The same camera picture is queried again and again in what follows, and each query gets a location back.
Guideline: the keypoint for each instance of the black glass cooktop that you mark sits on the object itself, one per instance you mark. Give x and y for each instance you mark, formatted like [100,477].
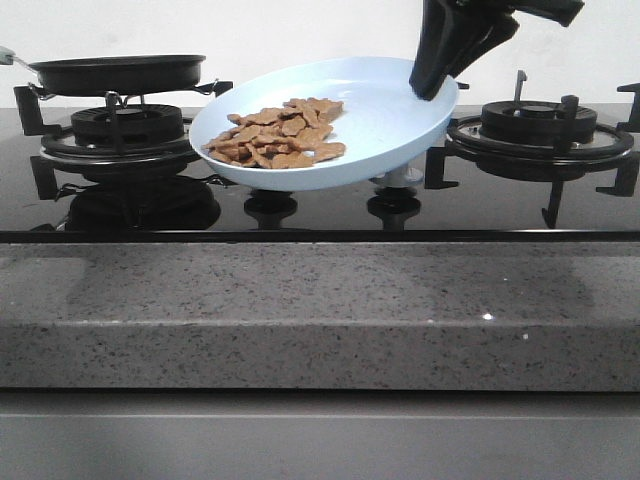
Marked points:
[456,202]

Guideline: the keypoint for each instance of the black pot grate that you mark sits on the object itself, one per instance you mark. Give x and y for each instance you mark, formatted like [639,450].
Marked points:
[587,146]
[58,142]

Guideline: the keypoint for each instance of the brown meat slices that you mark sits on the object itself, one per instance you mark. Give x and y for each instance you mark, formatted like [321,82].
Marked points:
[292,136]

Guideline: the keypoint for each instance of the black left gas burner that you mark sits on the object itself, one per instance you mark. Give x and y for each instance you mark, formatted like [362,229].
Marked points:
[137,125]

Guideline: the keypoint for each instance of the black gas burner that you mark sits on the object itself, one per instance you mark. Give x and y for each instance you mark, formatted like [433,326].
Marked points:
[137,125]
[538,123]

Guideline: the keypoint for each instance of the black frying pan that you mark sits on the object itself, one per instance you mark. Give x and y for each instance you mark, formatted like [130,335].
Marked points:
[125,75]

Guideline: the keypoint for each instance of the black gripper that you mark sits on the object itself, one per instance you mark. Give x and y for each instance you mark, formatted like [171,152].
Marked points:
[443,52]

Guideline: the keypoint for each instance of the black left pot grate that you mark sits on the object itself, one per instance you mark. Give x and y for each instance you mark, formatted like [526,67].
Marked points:
[58,142]

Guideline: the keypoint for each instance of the silver right stove knob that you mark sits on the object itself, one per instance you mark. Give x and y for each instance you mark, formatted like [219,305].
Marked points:
[402,177]

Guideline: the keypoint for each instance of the light blue plate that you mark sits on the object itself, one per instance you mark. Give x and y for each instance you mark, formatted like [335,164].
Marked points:
[384,125]

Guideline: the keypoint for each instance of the black right gas burner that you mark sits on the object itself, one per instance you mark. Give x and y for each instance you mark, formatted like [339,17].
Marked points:
[538,123]

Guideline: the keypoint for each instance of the black right pot grate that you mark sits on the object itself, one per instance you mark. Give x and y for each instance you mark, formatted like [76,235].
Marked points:
[587,146]

